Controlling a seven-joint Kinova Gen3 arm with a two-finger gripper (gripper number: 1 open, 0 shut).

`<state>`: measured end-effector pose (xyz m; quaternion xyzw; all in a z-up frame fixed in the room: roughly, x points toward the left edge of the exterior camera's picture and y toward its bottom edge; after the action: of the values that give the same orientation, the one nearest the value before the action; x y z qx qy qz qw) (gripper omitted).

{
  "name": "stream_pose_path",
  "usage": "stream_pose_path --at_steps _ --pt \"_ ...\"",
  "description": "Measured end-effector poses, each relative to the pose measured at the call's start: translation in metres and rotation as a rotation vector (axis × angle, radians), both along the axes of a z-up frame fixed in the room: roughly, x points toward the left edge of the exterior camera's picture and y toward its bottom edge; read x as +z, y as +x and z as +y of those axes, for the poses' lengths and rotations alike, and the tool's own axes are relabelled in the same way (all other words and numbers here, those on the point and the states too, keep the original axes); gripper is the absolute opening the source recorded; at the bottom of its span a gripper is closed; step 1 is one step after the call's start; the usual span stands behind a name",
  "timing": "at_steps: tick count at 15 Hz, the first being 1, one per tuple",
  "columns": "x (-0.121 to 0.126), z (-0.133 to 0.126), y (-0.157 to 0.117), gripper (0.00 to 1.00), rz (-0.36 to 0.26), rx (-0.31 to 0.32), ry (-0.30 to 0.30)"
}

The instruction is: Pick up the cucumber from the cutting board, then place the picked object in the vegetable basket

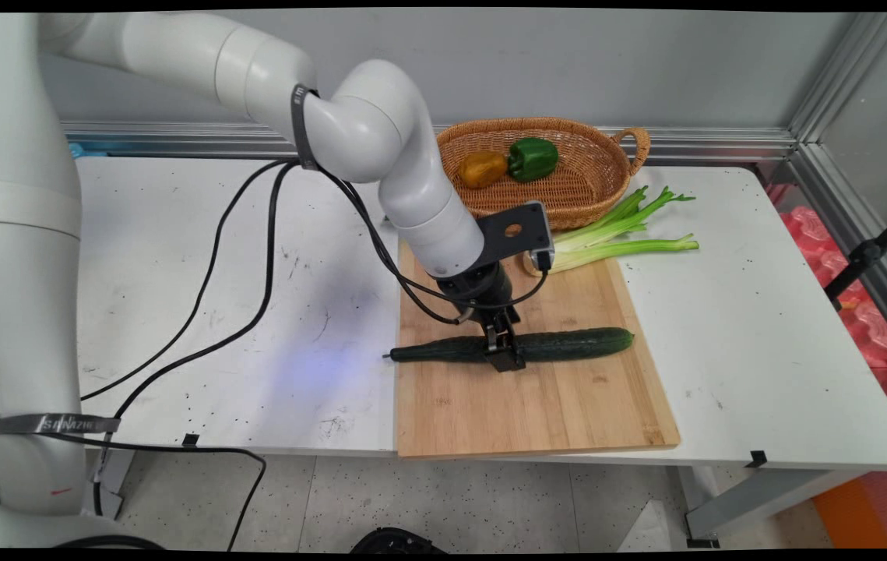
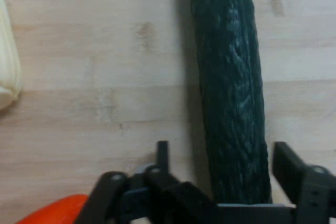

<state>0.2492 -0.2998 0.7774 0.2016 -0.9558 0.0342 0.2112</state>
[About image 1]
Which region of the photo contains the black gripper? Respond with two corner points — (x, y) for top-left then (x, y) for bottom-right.
(437, 263), (526, 373)

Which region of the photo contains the dark green cucumber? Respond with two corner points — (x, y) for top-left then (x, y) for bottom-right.
(383, 327), (635, 365)

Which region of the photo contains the wooden cutting board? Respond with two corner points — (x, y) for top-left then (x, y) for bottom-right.
(395, 234), (681, 459)

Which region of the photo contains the green celery stalk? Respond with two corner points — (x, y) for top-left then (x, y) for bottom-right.
(552, 185), (697, 252)
(523, 234), (699, 276)

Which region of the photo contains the woven wicker basket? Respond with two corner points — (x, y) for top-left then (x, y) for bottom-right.
(437, 117), (651, 232)

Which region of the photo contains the yellow bell pepper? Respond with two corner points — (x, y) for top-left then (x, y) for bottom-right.
(459, 151), (509, 189)

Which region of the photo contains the green bell pepper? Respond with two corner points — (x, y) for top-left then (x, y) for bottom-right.
(507, 138), (559, 183)

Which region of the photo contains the black round floor object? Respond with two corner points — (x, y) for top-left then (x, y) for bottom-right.
(350, 527), (445, 554)

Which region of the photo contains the grey table leg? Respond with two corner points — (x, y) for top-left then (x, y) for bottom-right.
(681, 466), (868, 549)

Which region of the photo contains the red plastic packaging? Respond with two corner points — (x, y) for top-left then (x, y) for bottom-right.
(769, 183), (887, 441)

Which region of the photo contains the black tripod stand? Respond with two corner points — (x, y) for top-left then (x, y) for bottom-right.
(825, 199), (887, 310)

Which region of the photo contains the orange box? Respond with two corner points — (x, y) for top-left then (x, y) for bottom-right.
(811, 475), (887, 549)

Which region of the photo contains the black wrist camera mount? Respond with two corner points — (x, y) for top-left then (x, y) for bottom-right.
(477, 201), (554, 273)

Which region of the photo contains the black camera cable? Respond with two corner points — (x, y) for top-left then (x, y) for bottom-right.
(317, 168), (551, 326)

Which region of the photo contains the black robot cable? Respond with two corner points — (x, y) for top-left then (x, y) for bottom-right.
(79, 159), (292, 402)
(93, 162), (296, 515)

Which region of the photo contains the grey cable strap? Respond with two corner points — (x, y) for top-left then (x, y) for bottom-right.
(290, 83), (321, 171)
(0, 413), (121, 436)

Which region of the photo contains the black floor cable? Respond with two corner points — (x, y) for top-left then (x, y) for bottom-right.
(38, 432), (268, 551)

